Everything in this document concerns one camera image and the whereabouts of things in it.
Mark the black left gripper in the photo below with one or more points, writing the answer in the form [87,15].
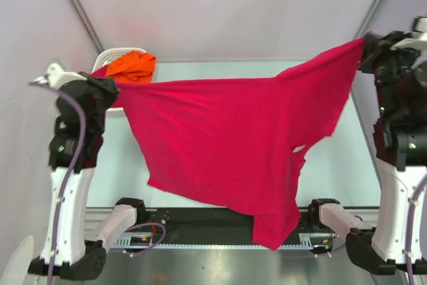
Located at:
[108,87]

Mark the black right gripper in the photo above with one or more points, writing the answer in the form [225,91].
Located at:
[377,45]

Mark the orange t shirt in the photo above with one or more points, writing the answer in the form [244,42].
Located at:
[133,67]

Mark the pink t shirt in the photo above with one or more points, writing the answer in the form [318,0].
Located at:
[238,143]

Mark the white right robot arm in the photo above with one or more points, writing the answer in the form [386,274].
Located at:
[394,243]

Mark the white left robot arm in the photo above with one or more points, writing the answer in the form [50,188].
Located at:
[68,252]

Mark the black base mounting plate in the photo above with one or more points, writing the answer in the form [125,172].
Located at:
[235,227]

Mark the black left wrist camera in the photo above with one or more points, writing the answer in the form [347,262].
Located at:
[56,76]

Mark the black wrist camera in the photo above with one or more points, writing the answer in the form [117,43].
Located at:
[56,76]
[416,38]

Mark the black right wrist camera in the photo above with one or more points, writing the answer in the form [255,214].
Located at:
[416,38]

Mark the aluminium right corner post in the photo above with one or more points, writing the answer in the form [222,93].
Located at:
[375,1]

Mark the aluminium corner post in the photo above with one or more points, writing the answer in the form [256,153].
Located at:
[375,1]
[86,24]

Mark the aluminium front frame rail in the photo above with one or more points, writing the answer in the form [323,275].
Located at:
[95,216]

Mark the aluminium left corner post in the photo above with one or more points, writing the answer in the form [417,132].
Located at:
[86,24]

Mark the white slotted cable duct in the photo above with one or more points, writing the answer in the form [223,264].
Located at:
[297,241]

